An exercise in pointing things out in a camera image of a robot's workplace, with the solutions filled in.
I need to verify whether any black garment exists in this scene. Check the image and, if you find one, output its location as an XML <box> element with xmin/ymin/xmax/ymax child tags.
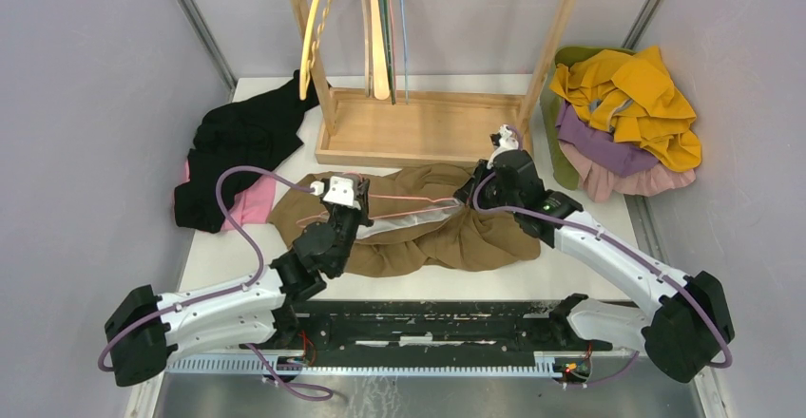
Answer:
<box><xmin>173</xmin><ymin>70</ymin><xmax>319</xmax><ymax>233</ymax></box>

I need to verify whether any light pink ruffled garment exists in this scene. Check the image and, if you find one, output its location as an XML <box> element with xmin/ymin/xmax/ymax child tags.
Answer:
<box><xmin>560</xmin><ymin>142</ymin><xmax>697</xmax><ymax>202</ymax></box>

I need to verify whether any pink wire hanger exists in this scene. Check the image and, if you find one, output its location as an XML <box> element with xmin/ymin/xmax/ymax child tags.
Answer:
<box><xmin>270</xmin><ymin>164</ymin><xmax>470</xmax><ymax>228</ymax></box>

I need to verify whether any yellow garment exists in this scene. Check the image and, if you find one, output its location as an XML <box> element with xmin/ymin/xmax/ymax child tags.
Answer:
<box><xmin>548</xmin><ymin>46</ymin><xmax>702</xmax><ymax>172</ymax></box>

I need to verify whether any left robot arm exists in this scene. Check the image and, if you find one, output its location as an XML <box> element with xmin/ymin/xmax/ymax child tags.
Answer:
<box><xmin>98</xmin><ymin>175</ymin><xmax>373</xmax><ymax>387</ymax></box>

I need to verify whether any aluminium frame rail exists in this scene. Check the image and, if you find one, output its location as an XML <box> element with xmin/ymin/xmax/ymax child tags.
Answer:
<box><xmin>124</xmin><ymin>312</ymin><xmax>732</xmax><ymax>418</ymax></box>

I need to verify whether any blue wire hanger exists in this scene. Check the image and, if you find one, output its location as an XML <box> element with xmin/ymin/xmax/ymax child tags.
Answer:
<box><xmin>398</xmin><ymin>0</ymin><xmax>410</xmax><ymax>103</ymax></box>

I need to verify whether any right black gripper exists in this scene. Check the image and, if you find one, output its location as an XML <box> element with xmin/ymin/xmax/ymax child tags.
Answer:
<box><xmin>453</xmin><ymin>159</ymin><xmax>521</xmax><ymax>215</ymax></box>

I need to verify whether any green plastic hanger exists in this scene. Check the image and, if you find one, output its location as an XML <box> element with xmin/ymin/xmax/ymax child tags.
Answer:
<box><xmin>379</xmin><ymin>0</ymin><xmax>396</xmax><ymax>105</ymax></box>

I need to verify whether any purple garment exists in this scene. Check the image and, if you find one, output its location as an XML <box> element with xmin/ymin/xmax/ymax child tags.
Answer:
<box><xmin>555</xmin><ymin>101</ymin><xmax>660</xmax><ymax>178</ymax></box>

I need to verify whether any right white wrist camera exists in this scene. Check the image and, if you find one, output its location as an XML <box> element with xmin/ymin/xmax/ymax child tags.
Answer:
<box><xmin>488</xmin><ymin>123</ymin><xmax>523</xmax><ymax>168</ymax></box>

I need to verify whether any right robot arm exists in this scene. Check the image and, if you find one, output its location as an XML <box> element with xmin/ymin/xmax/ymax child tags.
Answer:
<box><xmin>454</xmin><ymin>150</ymin><xmax>735</xmax><ymax>383</ymax></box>

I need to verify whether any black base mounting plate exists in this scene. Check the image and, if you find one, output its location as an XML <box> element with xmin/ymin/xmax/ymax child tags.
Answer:
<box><xmin>259</xmin><ymin>300</ymin><xmax>613</xmax><ymax>368</ymax></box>

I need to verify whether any green plastic bin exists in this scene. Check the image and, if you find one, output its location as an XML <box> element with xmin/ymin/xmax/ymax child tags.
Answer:
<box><xmin>539</xmin><ymin>46</ymin><xmax>634</xmax><ymax>190</ymax></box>

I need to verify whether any wooden hanger rack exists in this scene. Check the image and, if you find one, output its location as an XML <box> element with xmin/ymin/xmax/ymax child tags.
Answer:
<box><xmin>290</xmin><ymin>0</ymin><xmax>576</xmax><ymax>167</ymax></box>

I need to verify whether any yellow plastic hanger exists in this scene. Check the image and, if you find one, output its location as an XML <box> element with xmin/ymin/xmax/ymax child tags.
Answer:
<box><xmin>298</xmin><ymin>0</ymin><xmax>333</xmax><ymax>100</ymax></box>

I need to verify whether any tan pleated skirt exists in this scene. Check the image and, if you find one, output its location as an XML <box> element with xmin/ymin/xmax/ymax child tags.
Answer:
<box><xmin>267</xmin><ymin>162</ymin><xmax>543</xmax><ymax>278</ymax></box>

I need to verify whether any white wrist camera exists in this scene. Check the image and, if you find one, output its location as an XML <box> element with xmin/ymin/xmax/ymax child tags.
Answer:
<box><xmin>488</xmin><ymin>123</ymin><xmax>523</xmax><ymax>168</ymax></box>
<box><xmin>309</xmin><ymin>176</ymin><xmax>360</xmax><ymax>209</ymax></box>

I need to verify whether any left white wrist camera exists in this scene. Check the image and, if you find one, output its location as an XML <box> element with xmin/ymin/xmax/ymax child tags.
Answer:
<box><xmin>309</xmin><ymin>176</ymin><xmax>360</xmax><ymax>209</ymax></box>

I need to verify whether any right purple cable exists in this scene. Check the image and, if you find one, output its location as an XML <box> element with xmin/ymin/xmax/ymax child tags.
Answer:
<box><xmin>471</xmin><ymin>125</ymin><xmax>734</xmax><ymax>388</ymax></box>

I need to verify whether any beige wooden hanger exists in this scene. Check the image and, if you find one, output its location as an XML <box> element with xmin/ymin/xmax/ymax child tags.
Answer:
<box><xmin>361</xmin><ymin>0</ymin><xmax>391</xmax><ymax>101</ymax></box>

